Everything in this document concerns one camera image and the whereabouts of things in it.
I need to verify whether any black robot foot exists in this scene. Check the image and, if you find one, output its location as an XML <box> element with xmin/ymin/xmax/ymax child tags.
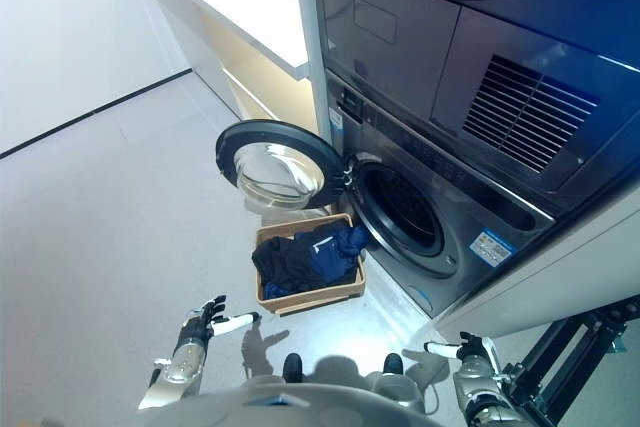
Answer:
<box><xmin>382</xmin><ymin>352</ymin><xmax>404</xmax><ymax>377</ymax></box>
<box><xmin>282</xmin><ymin>352</ymin><xmax>303</xmax><ymax>382</ymax></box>

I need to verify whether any crumpled blue garment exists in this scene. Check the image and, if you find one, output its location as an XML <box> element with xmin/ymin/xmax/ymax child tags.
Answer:
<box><xmin>334</xmin><ymin>225</ymin><xmax>371</xmax><ymax>258</ymax></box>

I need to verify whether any grey robot torso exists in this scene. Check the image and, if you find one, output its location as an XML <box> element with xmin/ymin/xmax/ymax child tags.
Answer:
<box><xmin>134</xmin><ymin>380</ymin><xmax>451</xmax><ymax>427</ymax></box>

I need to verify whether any black right robot foot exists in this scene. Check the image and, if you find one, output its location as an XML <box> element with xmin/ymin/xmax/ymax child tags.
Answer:
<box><xmin>382</xmin><ymin>352</ymin><xmax>404</xmax><ymax>377</ymax></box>

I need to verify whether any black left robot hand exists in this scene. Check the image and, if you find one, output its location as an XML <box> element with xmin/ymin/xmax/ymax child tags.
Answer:
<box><xmin>179</xmin><ymin>294</ymin><xmax>262</xmax><ymax>346</ymax></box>

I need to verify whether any silver right robot leg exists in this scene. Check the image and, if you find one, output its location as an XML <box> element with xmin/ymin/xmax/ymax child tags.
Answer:
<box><xmin>372</xmin><ymin>371</ymin><xmax>421</xmax><ymax>401</ymax></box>

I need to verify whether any blue energy label sticker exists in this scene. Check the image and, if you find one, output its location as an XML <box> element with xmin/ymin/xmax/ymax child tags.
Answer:
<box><xmin>469</xmin><ymin>229</ymin><xmax>512</xmax><ymax>262</ymax></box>

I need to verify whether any navy garment with white logo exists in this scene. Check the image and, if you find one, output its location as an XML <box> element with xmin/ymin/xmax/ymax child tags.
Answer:
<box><xmin>294</xmin><ymin>229</ymin><xmax>364</xmax><ymax>288</ymax></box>

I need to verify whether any woven wicker laundry basket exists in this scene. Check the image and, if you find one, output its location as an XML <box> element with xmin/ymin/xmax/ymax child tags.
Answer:
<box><xmin>254</xmin><ymin>213</ymin><xmax>367</xmax><ymax>317</ymax></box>

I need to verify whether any black left robot foot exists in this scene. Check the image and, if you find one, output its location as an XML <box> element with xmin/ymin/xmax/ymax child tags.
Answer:
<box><xmin>282</xmin><ymin>352</ymin><xmax>303</xmax><ymax>382</ymax></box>

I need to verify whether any white counter cabinet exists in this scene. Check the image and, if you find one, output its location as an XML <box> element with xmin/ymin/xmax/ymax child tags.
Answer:
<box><xmin>127</xmin><ymin>0</ymin><xmax>321</xmax><ymax>133</ymax></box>

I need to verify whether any dryer vent grille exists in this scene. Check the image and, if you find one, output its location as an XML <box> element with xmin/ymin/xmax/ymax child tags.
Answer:
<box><xmin>462</xmin><ymin>54</ymin><xmax>599</xmax><ymax>173</ymax></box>

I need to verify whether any black garment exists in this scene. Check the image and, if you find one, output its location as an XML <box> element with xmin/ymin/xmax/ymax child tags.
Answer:
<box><xmin>251</xmin><ymin>235</ymin><xmax>326</xmax><ymax>293</ymax></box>

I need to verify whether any grey front-load washing machine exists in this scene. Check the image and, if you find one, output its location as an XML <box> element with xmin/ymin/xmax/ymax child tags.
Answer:
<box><xmin>324</xmin><ymin>69</ymin><xmax>556</xmax><ymax>318</ymax></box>

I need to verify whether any transparent round container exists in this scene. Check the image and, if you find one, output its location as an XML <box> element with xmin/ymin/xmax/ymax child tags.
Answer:
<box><xmin>215</xmin><ymin>119</ymin><xmax>351</xmax><ymax>211</ymax></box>

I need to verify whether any dark stacked dryer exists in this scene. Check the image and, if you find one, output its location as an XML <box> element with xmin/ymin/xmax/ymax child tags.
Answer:
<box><xmin>309</xmin><ymin>0</ymin><xmax>640</xmax><ymax>208</ymax></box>

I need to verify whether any black metal frame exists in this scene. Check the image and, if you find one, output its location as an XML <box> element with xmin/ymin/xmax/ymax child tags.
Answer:
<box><xmin>499</xmin><ymin>296</ymin><xmax>640</xmax><ymax>427</ymax></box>

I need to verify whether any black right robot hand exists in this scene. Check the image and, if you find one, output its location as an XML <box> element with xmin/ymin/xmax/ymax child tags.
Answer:
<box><xmin>423</xmin><ymin>330</ymin><xmax>486</xmax><ymax>362</ymax></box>

